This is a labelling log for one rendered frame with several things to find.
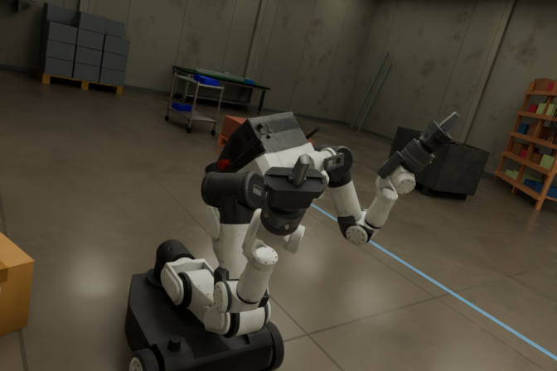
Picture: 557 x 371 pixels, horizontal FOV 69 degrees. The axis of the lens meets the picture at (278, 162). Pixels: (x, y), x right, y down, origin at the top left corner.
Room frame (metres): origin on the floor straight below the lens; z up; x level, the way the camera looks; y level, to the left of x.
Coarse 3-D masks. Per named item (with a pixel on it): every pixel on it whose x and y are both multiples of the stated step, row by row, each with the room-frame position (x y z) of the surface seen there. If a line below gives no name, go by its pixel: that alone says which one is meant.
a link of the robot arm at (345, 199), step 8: (352, 184) 1.39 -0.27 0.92; (336, 192) 1.37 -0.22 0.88; (344, 192) 1.36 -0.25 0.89; (352, 192) 1.38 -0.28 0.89; (336, 200) 1.37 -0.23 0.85; (344, 200) 1.36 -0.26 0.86; (352, 200) 1.37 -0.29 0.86; (336, 208) 1.39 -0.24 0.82; (344, 208) 1.37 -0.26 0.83; (352, 208) 1.37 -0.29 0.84; (360, 208) 1.40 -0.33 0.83; (344, 216) 1.37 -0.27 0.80; (352, 216) 1.36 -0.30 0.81; (360, 216) 1.38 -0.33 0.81; (344, 224) 1.36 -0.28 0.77; (352, 224) 1.35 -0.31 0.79; (344, 232) 1.37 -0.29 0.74; (352, 232) 1.35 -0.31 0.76; (360, 232) 1.34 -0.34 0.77; (352, 240) 1.35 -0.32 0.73; (360, 240) 1.34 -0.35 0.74
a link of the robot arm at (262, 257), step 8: (256, 216) 0.85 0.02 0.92; (256, 224) 0.84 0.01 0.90; (248, 232) 0.84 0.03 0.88; (256, 232) 0.84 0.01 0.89; (248, 240) 0.85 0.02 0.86; (256, 240) 0.89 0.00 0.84; (248, 248) 0.85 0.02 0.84; (256, 248) 0.90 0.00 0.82; (264, 248) 0.91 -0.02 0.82; (272, 248) 0.91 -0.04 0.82; (248, 256) 0.86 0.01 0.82; (256, 256) 0.86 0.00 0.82; (264, 256) 0.88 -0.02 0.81; (272, 256) 0.89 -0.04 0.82; (256, 264) 0.86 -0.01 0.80; (264, 264) 0.86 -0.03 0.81; (272, 264) 0.87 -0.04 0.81
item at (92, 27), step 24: (48, 24) 7.01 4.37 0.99; (72, 24) 7.55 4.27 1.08; (96, 24) 7.39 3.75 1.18; (120, 24) 8.08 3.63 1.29; (48, 48) 6.95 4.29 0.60; (72, 48) 7.18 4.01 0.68; (96, 48) 7.42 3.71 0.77; (120, 48) 7.69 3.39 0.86; (48, 72) 6.98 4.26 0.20; (72, 72) 7.29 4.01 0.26; (96, 72) 7.47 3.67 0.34; (120, 72) 7.74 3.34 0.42
